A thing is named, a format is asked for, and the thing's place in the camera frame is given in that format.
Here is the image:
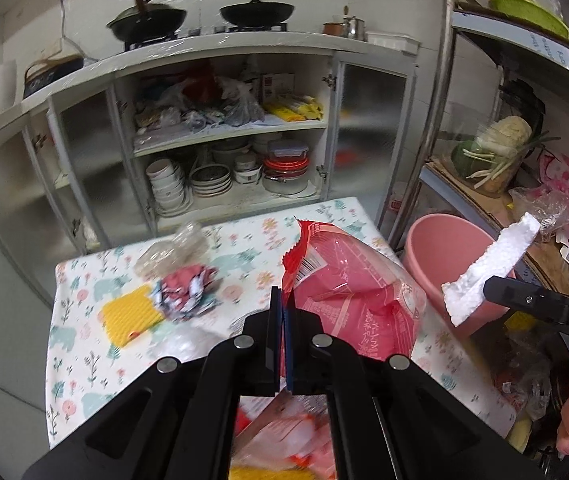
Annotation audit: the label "black frying pan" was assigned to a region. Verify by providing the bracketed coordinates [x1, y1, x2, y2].
[220, 0, 295, 28]

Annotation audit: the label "white kitchen cabinet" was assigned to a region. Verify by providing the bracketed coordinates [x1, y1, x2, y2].
[0, 32, 417, 302]

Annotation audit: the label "clear container with vegetables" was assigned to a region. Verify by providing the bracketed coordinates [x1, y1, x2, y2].
[450, 115, 559, 197]

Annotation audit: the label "white foam piece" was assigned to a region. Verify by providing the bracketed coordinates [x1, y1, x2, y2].
[441, 212, 541, 327]

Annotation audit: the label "red white paper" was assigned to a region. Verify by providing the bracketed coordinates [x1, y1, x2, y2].
[152, 264, 219, 323]

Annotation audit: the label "red plastic snack bag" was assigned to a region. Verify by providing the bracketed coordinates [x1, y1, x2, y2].
[282, 220, 427, 360]

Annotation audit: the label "pink plastic basin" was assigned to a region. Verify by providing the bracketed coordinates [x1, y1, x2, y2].
[403, 214, 508, 339]

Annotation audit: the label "red white paper box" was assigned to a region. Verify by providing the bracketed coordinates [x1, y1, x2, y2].
[228, 389, 337, 480]

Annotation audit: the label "yellow foam net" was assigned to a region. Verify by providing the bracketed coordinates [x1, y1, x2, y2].
[100, 285, 164, 348]

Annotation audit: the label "clear plastic bag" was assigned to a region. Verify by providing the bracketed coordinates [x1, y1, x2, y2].
[509, 185, 569, 242]

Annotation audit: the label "white patterned pot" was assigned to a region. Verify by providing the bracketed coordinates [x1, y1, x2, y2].
[234, 153, 262, 185]

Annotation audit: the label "black wok with lid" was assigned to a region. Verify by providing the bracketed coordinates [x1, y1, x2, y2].
[106, 0, 187, 50]

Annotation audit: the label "yellow packets on shelf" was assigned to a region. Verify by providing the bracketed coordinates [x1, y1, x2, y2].
[263, 94, 324, 122]

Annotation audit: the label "metal rack shelf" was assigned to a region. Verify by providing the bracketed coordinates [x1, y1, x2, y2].
[388, 0, 569, 311]

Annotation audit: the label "steel kettle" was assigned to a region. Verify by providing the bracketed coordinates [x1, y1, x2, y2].
[342, 6, 367, 41]

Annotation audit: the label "floral bear tablecloth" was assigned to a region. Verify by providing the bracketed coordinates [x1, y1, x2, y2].
[43, 197, 519, 451]

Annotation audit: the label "cardboard shelf liner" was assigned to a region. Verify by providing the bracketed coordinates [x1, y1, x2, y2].
[420, 160, 569, 295]

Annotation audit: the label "stack of white bowls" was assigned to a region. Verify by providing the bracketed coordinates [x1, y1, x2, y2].
[146, 158, 192, 218]

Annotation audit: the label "grey plastic bag on shelf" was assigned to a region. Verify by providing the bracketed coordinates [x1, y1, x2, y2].
[218, 76, 265, 127]

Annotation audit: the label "red lidded containers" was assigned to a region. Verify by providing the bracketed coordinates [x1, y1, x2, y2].
[262, 139, 309, 196]

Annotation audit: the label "clear bubble wrap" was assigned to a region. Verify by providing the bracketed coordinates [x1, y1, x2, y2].
[134, 222, 208, 281]

